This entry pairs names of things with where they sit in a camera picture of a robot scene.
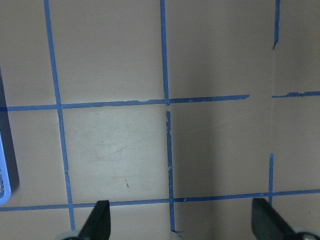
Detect blue plastic tray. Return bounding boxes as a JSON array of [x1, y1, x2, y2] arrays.
[[0, 79, 20, 206]]

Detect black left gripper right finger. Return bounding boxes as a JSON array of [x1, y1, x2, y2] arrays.
[[251, 198, 299, 240]]

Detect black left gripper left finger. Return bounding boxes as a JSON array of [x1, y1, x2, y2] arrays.
[[78, 200, 111, 240]]

